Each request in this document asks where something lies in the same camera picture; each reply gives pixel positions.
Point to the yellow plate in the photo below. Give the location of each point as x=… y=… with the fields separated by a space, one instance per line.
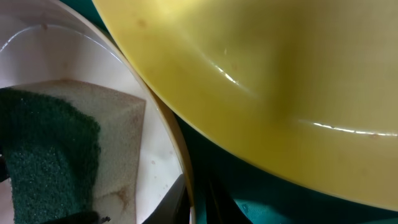
x=264 y=93

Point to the white plate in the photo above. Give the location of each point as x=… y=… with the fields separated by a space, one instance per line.
x=44 y=41

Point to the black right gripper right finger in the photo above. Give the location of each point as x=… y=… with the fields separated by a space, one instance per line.
x=174 y=208

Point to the blue plastic tray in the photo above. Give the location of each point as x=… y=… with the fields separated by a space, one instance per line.
x=248 y=199

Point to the green scrubbing sponge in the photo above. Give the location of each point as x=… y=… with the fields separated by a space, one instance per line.
x=71 y=147

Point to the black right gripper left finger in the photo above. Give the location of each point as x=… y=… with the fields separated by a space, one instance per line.
x=81 y=218

